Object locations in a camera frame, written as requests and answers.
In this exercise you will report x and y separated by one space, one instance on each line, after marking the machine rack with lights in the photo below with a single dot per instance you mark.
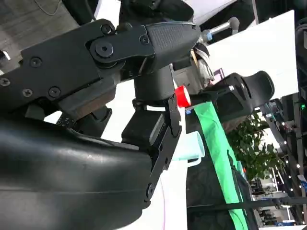
287 155

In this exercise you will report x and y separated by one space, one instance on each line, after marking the red tape roll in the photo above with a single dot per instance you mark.
182 95

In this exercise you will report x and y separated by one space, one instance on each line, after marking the black office chair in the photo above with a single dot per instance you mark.
239 95

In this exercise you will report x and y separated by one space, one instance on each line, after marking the white partition board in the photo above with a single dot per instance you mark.
259 55

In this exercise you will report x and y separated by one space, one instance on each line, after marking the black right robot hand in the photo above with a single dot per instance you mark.
72 167

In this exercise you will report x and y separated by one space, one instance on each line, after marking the green cloth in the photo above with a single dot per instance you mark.
216 143

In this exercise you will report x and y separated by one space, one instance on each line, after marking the pale green mug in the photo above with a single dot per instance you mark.
192 146

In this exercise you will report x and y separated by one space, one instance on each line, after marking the grey fabric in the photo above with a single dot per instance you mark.
28 26

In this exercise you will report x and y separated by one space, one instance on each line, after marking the green leafy plant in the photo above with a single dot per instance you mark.
254 148

